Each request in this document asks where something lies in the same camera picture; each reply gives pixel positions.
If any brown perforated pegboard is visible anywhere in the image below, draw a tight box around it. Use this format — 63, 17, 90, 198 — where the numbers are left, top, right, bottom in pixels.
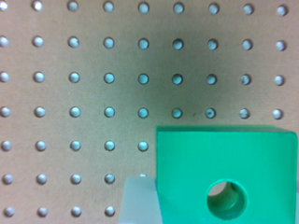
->
0, 0, 299, 224

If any green cube block with hole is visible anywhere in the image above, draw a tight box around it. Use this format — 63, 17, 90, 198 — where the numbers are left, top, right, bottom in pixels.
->
156, 125, 298, 224

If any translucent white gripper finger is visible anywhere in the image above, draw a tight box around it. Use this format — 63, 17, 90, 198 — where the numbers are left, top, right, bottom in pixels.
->
118, 176, 163, 224

